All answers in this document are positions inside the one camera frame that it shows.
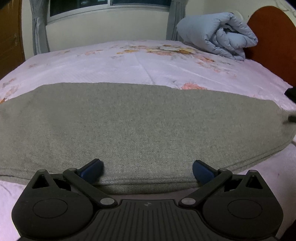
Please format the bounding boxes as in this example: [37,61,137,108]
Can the grey pants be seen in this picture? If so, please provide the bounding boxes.
[1,83,295,194]

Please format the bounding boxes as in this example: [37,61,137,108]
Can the pink floral bed sheet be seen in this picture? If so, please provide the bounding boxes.
[1,41,295,240]

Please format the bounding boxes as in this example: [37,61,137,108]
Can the red wooden headboard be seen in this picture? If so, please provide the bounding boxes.
[245,6,295,86]

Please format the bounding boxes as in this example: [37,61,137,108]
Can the brown wooden door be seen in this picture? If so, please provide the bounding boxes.
[0,0,25,78]

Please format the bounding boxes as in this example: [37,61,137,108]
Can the light blue rolled duvet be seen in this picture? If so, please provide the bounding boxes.
[176,12,258,61]

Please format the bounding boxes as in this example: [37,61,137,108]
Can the right grey curtain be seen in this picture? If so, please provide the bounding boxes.
[166,0,188,42]

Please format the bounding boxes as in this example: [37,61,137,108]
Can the grey curtain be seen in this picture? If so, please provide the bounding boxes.
[30,0,49,55]
[166,0,188,42]

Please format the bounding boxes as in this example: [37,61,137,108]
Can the left grey curtain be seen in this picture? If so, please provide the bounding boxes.
[30,0,49,55]

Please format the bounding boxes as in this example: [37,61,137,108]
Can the aluminium frame window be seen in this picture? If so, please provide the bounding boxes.
[47,0,171,22]

